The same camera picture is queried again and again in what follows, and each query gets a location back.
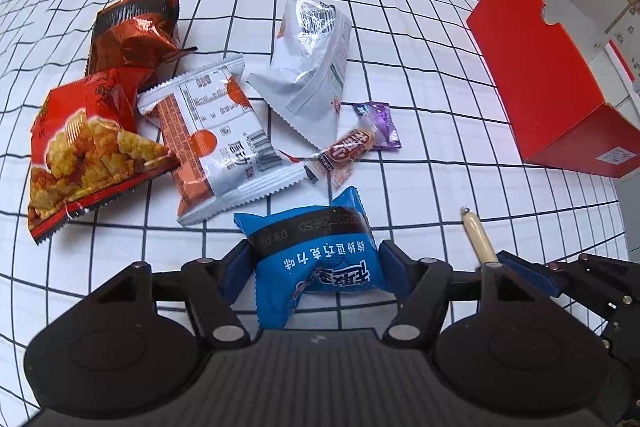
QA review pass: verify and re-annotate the silver and orange snack packet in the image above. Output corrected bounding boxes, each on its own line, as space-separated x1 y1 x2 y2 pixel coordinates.
137 54 307 227

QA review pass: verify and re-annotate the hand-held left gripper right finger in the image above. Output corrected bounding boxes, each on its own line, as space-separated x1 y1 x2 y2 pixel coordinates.
378 239 543 350

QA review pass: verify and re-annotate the purple candy packet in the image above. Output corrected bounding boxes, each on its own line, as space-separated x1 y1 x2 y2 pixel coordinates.
353 102 403 151

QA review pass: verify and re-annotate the blue snack packet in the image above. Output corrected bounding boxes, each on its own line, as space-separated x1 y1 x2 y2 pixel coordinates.
233 186 387 330

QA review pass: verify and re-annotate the red cardboard box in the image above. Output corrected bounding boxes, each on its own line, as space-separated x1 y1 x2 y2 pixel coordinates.
466 0 640 180

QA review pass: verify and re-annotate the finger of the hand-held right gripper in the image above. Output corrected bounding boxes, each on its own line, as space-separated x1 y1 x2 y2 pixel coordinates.
496 250 640 308

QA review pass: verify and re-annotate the checked white tablecloth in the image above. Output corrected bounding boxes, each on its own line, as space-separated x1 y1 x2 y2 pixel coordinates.
0 0 632 427

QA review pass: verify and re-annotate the beige stick snack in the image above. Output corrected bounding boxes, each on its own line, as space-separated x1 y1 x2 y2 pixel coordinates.
460 206 501 268

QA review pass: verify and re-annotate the dark red foil bag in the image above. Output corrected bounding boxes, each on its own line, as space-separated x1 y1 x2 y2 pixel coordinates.
85 0 197 88

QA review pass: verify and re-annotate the clear wrapped red candy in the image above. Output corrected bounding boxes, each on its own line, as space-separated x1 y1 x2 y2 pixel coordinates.
280 117 388 188

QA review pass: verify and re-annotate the red chip bag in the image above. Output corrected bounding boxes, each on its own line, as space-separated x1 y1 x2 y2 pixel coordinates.
27 67 181 247

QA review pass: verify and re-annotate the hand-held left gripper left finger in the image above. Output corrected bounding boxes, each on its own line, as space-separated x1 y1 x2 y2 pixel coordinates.
90 239 257 350

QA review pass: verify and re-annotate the silver white snack bag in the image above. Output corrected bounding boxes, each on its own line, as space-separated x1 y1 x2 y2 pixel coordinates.
245 0 353 149

